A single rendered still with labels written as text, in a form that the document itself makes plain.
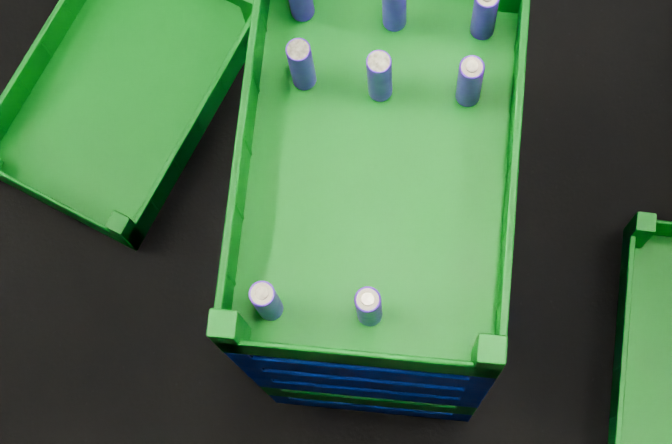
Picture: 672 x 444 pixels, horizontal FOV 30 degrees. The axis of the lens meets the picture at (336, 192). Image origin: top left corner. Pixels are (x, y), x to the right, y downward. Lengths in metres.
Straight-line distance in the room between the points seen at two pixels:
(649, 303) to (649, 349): 0.05
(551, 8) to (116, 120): 0.50
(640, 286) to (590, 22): 0.30
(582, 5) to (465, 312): 0.60
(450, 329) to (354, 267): 0.08
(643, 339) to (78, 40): 0.70
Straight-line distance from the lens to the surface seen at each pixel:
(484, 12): 0.92
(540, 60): 1.40
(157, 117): 1.40
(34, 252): 1.39
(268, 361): 0.95
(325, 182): 0.94
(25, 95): 1.43
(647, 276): 1.35
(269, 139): 0.95
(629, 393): 1.33
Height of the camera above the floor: 1.31
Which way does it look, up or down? 75 degrees down
